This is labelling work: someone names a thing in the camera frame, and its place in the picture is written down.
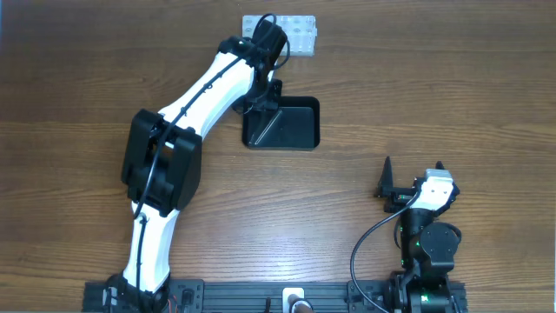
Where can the black tray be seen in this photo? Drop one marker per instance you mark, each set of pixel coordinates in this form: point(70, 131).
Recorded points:
point(299, 126)

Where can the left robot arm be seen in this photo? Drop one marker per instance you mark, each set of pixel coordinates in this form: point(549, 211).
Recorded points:
point(217, 87)

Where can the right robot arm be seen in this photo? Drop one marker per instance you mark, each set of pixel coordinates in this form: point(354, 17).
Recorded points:
point(434, 248)

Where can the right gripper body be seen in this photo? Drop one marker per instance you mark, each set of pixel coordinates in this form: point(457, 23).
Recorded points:
point(401, 195)

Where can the mounting rail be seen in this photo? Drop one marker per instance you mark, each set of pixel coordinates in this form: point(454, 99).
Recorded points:
point(243, 295)

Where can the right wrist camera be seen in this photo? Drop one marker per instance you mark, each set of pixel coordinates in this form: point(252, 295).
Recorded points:
point(434, 189)

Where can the clear test tube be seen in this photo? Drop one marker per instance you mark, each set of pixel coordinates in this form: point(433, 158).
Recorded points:
point(269, 127)

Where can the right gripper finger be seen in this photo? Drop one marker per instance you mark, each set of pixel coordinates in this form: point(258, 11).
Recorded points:
point(441, 165)
point(386, 178)

